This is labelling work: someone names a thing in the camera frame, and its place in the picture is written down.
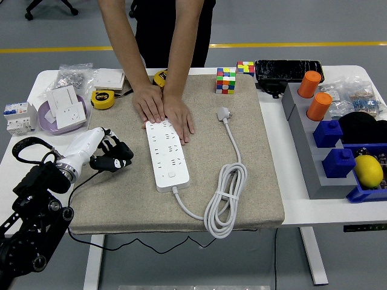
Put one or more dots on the black office chair base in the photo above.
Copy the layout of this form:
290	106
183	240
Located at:
48	7

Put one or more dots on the purple plastic bowl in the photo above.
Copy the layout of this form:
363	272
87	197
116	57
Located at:
45	124

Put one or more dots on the clear bag small parts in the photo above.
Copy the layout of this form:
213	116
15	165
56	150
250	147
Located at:
334	102

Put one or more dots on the person's left hand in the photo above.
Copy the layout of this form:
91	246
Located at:
180	116

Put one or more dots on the clear bag of screws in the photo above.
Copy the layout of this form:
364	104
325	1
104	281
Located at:
74	77

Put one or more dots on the person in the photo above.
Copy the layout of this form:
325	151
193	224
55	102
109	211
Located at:
169	30

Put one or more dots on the grey-brown fabric mat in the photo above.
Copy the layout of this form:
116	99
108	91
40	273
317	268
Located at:
121	196

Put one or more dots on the orange cylinder peg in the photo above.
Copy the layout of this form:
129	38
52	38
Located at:
320	106
310	84

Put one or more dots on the white blue circuit breaker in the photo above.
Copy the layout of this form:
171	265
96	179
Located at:
19	116

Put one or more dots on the small colourful puzzle cube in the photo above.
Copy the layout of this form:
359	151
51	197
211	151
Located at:
245	68

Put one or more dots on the black plastic bracket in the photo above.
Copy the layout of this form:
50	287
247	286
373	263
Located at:
272	88

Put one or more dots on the black table control panel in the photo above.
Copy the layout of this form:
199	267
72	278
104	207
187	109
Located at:
364	228

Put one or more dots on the clear bag of resistors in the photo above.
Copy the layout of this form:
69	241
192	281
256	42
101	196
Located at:
366	101

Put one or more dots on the large colourful puzzle cube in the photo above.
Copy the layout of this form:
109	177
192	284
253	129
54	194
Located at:
225	80

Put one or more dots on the white table leg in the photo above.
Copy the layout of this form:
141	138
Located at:
313	253
93	262

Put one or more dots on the white wall socket panel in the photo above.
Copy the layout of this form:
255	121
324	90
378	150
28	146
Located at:
70	116

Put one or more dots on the dark circuit board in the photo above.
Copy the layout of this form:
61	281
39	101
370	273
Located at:
383	169

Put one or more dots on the yellow lemon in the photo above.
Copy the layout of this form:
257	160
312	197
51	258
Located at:
369	171

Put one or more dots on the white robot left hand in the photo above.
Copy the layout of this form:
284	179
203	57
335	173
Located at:
81	145

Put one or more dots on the black cloth bundle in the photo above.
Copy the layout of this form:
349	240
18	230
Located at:
359	127

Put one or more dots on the white switch plate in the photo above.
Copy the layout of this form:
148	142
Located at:
62	96

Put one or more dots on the person's right forearm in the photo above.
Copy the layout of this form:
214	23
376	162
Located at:
127	45

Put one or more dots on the white wall switch box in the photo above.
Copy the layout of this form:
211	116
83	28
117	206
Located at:
110	78

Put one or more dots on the blue plastic bin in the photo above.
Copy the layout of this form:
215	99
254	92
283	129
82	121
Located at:
362	194

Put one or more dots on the black plastic tray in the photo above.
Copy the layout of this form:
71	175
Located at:
288	70

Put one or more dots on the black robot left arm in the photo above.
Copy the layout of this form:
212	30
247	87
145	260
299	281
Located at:
39	181

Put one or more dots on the white power strip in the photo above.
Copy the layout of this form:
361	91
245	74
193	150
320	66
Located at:
169	163

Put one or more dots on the grey peg block board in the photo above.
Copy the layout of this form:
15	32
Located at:
302	136

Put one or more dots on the person's left forearm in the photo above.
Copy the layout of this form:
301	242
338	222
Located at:
181	51

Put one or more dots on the person's right hand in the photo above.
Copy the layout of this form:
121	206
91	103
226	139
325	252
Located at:
151	104

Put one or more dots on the blue square peg block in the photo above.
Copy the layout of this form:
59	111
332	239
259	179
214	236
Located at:
328	134
338	164

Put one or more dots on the yellow black tape measure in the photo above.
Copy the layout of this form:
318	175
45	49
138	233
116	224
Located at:
160	78

